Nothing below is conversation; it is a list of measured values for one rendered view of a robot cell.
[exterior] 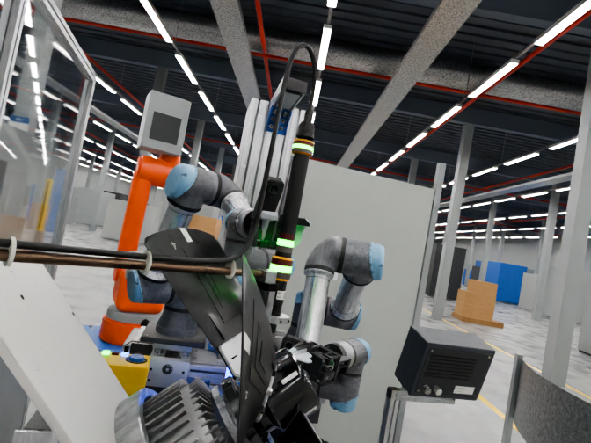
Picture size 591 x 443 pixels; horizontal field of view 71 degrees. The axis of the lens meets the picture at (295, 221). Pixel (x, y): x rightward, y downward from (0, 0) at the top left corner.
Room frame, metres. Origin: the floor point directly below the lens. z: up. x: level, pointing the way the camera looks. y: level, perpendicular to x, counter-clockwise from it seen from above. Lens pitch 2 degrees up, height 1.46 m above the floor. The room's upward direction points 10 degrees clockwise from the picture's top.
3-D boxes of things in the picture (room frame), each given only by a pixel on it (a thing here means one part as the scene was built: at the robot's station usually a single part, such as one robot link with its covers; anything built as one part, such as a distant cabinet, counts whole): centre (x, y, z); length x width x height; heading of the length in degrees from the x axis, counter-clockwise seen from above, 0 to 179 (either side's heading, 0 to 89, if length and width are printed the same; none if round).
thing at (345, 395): (1.17, -0.20, 1.08); 0.11 x 0.08 x 0.11; 87
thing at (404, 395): (1.34, -0.50, 1.04); 0.24 x 0.03 x 0.03; 106
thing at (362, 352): (1.17, -0.22, 1.17); 0.11 x 0.08 x 0.09; 142
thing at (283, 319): (0.82, 0.02, 1.35); 0.09 x 0.07 x 0.10; 141
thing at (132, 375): (1.10, 0.39, 1.02); 0.16 x 0.10 x 0.11; 106
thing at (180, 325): (1.57, 0.37, 1.09); 0.15 x 0.15 x 0.10
